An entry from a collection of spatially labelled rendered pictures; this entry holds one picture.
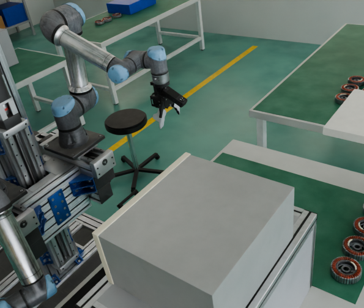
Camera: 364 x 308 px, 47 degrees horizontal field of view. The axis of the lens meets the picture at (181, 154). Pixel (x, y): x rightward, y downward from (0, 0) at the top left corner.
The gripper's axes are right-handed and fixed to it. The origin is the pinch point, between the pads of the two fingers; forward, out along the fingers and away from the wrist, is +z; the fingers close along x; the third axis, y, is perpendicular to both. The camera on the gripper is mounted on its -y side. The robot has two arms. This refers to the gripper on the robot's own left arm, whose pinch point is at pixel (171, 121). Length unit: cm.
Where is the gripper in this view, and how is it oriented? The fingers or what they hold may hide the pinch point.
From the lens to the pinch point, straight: 193.3
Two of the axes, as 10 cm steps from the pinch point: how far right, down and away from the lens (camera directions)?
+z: 1.2, 8.2, 5.5
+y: -8.1, -2.4, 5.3
